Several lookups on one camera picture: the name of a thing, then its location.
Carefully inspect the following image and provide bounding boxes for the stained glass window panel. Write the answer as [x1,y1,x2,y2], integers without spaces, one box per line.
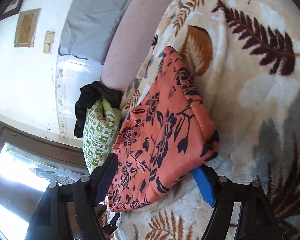
[0,142,87,191]

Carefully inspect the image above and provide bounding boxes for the pink bolster cushion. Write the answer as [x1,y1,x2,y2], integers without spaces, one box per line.
[101,0,173,92]

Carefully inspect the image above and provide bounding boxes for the black garment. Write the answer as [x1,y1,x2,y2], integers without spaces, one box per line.
[74,81,122,139]

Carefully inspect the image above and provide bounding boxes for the orange floral print garment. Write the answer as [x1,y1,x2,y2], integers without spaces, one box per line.
[108,47,219,212]

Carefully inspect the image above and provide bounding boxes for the beige wall switch plate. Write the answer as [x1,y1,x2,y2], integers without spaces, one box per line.
[43,31,55,54]

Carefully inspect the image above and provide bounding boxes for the dark picture frame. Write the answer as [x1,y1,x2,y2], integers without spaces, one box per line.
[0,0,23,21]

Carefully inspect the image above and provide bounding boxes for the framed wall plaque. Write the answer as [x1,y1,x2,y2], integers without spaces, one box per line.
[14,8,41,48]

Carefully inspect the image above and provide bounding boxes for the leaf pattern fleece blanket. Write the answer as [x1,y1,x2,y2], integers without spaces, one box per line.
[110,0,300,239]

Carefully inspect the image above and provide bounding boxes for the grey blue pillow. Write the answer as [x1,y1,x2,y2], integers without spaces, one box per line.
[58,0,132,64]

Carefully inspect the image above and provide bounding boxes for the green checkered pillow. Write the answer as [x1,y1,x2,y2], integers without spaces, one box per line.
[82,98,121,173]

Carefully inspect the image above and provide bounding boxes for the dark wooden door frame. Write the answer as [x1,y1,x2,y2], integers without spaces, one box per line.
[0,115,88,230]

